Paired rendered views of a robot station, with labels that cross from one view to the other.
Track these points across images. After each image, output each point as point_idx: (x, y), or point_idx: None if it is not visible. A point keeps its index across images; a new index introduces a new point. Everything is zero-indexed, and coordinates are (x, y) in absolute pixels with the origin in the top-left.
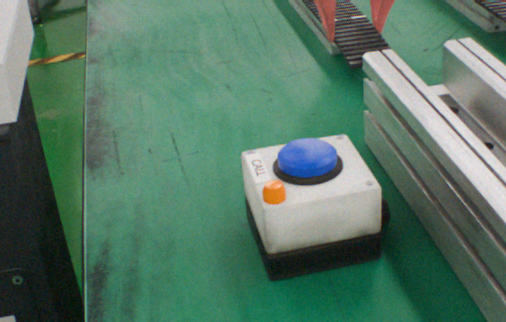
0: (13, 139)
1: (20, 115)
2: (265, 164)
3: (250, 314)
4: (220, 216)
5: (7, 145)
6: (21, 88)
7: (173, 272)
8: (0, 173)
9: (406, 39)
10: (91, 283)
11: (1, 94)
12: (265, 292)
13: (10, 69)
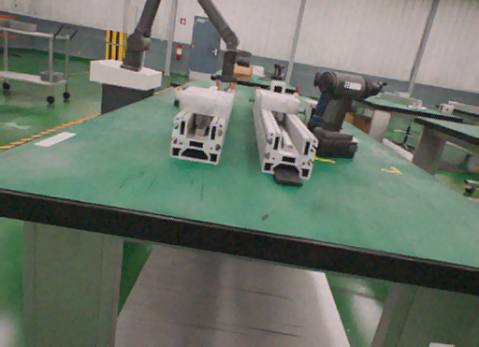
0: (144, 94)
1: (148, 93)
2: (181, 89)
3: (166, 106)
4: (173, 102)
5: (142, 93)
6: (151, 88)
7: (159, 102)
8: (138, 99)
9: (238, 104)
10: (144, 99)
11: (145, 82)
12: (171, 106)
13: (149, 79)
